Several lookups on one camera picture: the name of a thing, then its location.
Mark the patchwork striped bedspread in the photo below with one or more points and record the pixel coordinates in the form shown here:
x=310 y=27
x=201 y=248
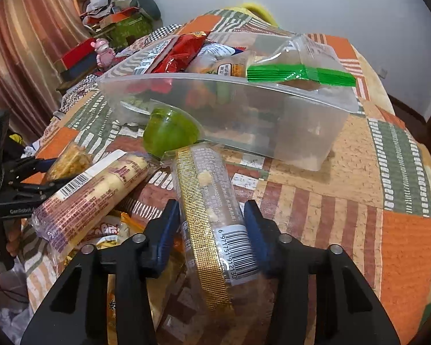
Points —
x=372 y=195

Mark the green zip clear bag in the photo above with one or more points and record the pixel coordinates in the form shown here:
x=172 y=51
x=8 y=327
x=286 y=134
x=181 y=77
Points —
x=302 y=63

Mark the red striped curtain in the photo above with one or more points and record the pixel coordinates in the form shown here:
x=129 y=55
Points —
x=34 y=35

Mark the yellow pillow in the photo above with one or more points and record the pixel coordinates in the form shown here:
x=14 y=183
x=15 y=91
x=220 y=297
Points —
x=254 y=9

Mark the red box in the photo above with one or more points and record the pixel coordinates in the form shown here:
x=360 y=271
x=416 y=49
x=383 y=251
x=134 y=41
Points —
x=73 y=56

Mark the orange snack bag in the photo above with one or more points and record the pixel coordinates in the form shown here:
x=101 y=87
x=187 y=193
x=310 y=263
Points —
x=72 y=161

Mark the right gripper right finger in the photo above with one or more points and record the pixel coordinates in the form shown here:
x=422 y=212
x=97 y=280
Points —
x=347 y=309

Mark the blue white snack bag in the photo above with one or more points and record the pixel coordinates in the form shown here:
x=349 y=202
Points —
x=209 y=55

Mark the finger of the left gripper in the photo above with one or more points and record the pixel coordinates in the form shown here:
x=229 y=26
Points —
x=23 y=168
x=24 y=191

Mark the red white snack bag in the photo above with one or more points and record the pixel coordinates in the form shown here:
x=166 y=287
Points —
x=172 y=55

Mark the clear plastic storage bin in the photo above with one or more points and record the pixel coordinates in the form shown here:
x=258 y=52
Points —
x=290 y=124

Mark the purple label biscuit roll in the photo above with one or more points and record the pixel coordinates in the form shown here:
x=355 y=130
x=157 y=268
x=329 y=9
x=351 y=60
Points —
x=67 y=217

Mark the pink plush toy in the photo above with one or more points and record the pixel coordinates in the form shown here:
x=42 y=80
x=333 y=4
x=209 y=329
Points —
x=104 y=53

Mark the tan cracker block pack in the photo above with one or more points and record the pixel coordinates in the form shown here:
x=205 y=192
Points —
x=234 y=66

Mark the checkered patchwork quilt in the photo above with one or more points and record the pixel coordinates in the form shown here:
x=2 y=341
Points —
x=93 y=75

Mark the person's hand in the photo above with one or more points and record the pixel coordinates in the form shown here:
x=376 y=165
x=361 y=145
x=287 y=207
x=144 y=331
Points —
x=10 y=237

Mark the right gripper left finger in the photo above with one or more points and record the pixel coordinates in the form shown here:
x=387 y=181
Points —
x=75 y=309

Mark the green jelly cup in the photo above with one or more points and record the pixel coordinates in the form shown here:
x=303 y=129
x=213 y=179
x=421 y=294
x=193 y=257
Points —
x=170 y=129

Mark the gold band cracker tube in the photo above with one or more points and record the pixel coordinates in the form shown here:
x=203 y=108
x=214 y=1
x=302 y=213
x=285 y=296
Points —
x=221 y=264

